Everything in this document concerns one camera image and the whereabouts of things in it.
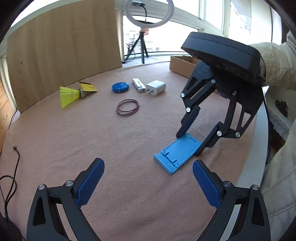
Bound black usb cable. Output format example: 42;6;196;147
0;109;22;223

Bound yellow black card pack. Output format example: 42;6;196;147
79;81;98;92

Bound yellow shuttlecock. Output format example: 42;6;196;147
59;86;86;108

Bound purple hair ties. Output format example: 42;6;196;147
116;99;140;117

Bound pine slat headboard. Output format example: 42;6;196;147
0;82;15;148

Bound large oak wood board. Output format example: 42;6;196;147
7;1;122;112

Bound cardboard box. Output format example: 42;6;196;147
170;56;200;78

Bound blue round tape measure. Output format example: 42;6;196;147
112;82;130;93

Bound beige jacket sleeve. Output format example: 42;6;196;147
253;32;295;240

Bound webcam on gooseneck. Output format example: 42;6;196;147
132;1;147;22

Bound white ring light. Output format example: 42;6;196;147
124;0;175;29

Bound white usb charger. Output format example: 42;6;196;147
145;80;167;96

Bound blue phone stand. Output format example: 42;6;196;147
154;133;201;174

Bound black tripod stand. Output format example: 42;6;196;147
123;30;149;64

